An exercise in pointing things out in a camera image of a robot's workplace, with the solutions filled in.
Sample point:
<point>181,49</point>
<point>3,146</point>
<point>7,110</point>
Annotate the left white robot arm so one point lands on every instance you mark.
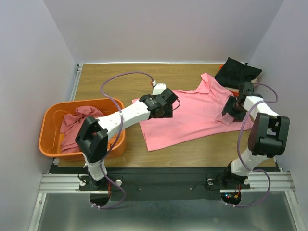
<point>94,134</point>

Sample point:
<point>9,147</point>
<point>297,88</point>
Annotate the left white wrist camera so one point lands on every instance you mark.
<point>158,88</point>

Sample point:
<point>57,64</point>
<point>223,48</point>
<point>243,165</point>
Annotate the orange plastic basket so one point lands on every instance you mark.
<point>50,136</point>

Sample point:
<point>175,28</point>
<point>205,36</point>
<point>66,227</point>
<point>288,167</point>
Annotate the dusty rose shirt in basket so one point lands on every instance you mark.
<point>71,125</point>

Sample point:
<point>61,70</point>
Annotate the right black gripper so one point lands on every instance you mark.
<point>228,109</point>

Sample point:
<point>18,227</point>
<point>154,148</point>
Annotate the light pink t shirt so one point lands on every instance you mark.
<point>199,114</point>

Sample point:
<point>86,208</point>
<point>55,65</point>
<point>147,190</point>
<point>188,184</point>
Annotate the folded black t shirt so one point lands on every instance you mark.
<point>233,73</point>

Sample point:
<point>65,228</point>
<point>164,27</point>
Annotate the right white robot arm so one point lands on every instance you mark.
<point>267,138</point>

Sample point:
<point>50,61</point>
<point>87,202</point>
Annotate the folded beige t shirt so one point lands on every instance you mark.
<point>235,91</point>

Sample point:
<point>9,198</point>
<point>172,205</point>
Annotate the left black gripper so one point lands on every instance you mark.
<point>169,113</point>

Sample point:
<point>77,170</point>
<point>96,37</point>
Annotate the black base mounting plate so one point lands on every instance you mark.
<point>158,184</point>

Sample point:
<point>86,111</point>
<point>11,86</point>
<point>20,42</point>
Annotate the aluminium frame rail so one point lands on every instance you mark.
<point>62,183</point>

